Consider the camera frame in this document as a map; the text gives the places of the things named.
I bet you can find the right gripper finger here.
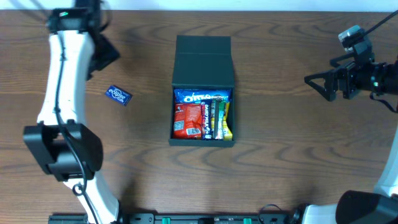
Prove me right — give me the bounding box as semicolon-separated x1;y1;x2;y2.
329;53;356;68
304;70;338;101

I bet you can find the blue Eclipse mints box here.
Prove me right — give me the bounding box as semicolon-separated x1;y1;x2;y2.
104;85;132;106

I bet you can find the blue wafer snack bar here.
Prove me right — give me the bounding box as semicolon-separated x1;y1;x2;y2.
174;88;231;104

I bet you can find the dark green box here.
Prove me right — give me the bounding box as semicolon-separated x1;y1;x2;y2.
169;35;237;147

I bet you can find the red candy bag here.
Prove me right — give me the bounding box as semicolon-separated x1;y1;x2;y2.
173;103;201;139

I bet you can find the yellow Hacks candy bag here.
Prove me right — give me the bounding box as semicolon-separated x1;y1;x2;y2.
211;101;233;141

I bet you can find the Dairy Milk chocolate bar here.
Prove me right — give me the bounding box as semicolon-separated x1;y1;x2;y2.
200;100;213;140

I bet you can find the green chocolate bar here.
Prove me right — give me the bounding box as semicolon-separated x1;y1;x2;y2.
211;98;226;140

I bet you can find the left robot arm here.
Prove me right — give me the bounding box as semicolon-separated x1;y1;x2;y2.
23;1;121;223

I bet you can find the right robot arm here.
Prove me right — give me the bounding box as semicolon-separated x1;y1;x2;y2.
286;53;397;223

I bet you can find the black mounting rail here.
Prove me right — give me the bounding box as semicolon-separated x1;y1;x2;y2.
47;211;300;224

